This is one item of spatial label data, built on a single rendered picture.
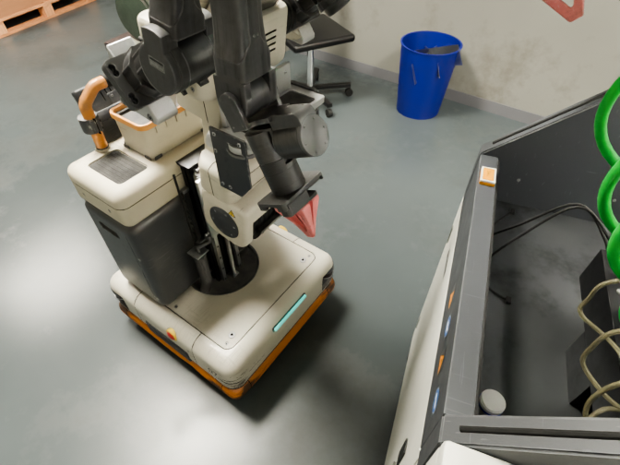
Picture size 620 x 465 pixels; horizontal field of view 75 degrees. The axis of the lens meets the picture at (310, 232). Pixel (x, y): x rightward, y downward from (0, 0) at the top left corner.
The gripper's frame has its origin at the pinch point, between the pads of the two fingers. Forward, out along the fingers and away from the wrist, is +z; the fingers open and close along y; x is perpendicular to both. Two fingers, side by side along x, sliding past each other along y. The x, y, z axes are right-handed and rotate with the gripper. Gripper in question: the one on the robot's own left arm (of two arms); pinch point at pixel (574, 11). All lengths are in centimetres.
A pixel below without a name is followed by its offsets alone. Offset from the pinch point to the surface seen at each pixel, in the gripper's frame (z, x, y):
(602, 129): 14.6, 1.9, 0.3
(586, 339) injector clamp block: 46.7, 14.8, 2.5
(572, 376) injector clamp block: 52, 19, 0
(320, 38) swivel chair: -63, 123, 183
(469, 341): 34.6, 25.9, -11.9
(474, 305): 32.6, 25.6, -5.4
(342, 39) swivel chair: -56, 114, 193
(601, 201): 21.5, 4.5, -5.9
